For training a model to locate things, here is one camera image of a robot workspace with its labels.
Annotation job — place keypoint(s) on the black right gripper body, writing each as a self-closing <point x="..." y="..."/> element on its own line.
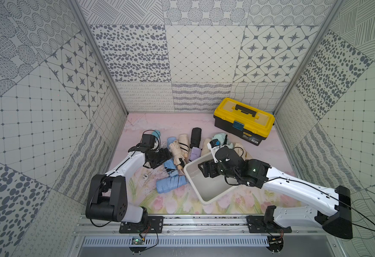
<point x="216" y="169"/>

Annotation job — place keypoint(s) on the yellow black tool box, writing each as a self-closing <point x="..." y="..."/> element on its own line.
<point x="248" y="123"/>

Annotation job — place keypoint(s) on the mint green folded umbrella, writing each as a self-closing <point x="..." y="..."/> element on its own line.
<point x="222" y="138"/>

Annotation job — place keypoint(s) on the beige umbrella right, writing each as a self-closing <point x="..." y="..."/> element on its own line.
<point x="205" y="150"/>

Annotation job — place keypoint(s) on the lavender folded umbrella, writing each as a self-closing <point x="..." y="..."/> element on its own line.
<point x="195" y="153"/>

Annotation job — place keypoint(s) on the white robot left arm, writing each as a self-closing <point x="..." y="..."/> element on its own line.
<point x="107" y="199"/>

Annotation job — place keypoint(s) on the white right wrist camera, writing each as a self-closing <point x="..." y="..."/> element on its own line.
<point x="214" y="145"/>

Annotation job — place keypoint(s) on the small light blue umbrella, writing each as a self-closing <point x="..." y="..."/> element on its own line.
<point x="170" y="140"/>

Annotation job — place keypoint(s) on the white plastic storage box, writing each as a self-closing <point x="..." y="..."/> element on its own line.
<point x="207" y="189"/>

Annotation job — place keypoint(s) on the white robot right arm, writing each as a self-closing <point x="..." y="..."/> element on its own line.
<point x="326" y="208"/>

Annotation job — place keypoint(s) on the aluminium rail with mounts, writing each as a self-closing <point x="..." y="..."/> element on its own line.
<point x="216" y="231"/>

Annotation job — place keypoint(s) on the beige umbrella wooden handle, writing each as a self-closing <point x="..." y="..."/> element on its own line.
<point x="178" y="157"/>

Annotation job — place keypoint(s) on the black folded umbrella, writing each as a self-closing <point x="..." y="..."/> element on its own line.
<point x="195" y="137"/>

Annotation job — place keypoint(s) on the teal power strip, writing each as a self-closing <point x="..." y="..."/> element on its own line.
<point x="156" y="133"/>

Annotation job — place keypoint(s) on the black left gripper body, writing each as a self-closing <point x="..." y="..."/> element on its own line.
<point x="161" y="157"/>

